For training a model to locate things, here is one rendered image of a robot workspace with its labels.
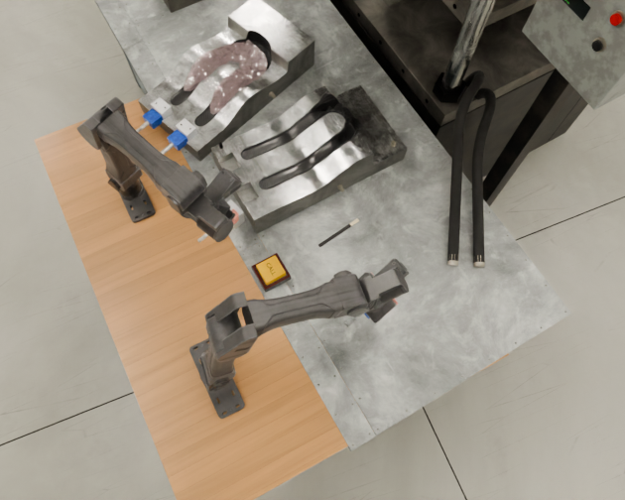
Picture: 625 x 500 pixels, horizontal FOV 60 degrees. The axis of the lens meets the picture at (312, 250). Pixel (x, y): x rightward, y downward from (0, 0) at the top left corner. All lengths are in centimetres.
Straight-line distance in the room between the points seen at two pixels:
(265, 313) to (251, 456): 51
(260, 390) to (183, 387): 20
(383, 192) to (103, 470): 147
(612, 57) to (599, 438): 151
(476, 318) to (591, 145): 163
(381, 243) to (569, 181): 146
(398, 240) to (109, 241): 81
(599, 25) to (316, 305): 93
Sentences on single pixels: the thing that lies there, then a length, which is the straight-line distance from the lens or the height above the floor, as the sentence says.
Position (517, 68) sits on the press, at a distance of 201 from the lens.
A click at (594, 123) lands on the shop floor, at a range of 307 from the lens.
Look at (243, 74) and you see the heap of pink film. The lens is 169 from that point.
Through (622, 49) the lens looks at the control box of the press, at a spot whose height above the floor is 125.
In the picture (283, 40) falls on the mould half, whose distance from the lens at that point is 178.
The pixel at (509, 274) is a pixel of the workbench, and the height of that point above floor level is 80.
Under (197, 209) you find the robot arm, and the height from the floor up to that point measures 115.
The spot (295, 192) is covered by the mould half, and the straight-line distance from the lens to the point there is 150.
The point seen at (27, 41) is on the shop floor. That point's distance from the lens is 332.
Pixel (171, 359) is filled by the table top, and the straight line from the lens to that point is 147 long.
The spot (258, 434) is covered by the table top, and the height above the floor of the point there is 80.
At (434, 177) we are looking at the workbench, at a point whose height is 80.
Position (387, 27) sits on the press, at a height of 79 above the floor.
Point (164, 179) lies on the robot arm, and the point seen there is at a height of 121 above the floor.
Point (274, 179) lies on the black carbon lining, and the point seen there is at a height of 88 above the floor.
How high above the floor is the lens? 221
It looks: 68 degrees down
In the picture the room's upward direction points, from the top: 3 degrees clockwise
